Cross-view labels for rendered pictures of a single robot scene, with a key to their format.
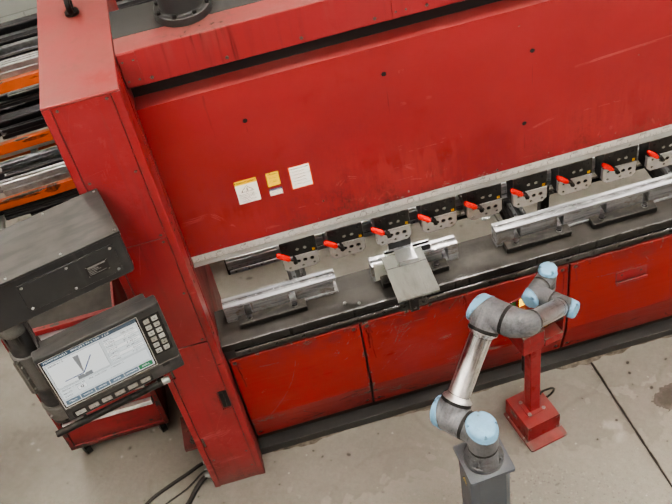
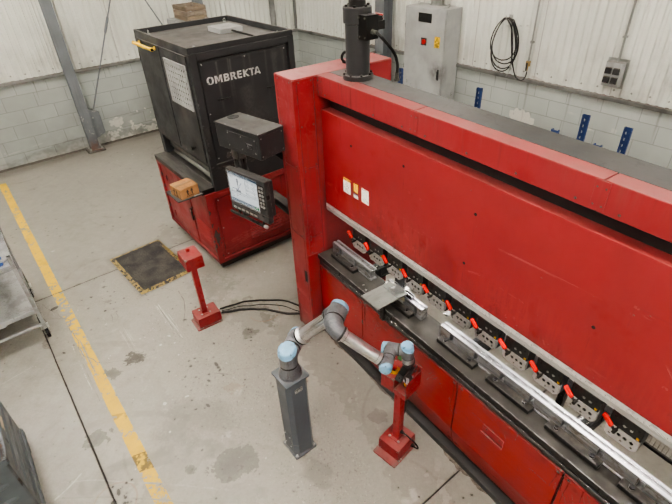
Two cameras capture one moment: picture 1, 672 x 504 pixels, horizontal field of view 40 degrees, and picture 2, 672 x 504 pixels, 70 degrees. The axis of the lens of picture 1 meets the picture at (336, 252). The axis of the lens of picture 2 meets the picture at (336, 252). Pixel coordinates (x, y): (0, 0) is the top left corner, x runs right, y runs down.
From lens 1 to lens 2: 275 cm
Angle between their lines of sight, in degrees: 47
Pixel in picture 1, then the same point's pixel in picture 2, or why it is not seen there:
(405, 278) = (379, 294)
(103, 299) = not seen: hidden behind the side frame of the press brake
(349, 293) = (371, 285)
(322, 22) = (381, 112)
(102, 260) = (251, 144)
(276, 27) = (365, 101)
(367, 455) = (339, 371)
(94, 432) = not seen: hidden behind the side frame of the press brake
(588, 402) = (425, 475)
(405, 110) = (409, 198)
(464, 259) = (421, 323)
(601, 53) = (516, 253)
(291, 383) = not seen: hidden behind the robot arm
